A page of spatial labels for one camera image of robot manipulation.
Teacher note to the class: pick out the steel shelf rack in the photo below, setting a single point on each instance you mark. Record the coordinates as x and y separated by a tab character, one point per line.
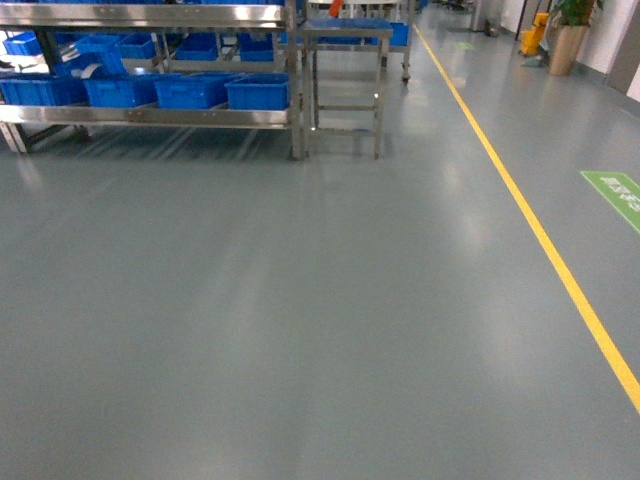
99	39

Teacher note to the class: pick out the blue bin on rack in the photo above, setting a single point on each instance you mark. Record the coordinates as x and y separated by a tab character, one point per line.
264	92
193	92
122	91
43	90

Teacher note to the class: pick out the small steel table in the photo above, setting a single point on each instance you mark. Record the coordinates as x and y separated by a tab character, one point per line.
342	78

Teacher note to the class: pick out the yellow mop bucket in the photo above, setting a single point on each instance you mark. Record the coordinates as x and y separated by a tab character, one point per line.
530	39

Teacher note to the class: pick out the tan plant pot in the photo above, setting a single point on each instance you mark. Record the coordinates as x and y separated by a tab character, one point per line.
566	48

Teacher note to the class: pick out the green potted plant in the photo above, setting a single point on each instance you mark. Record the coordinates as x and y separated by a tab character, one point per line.
574	13

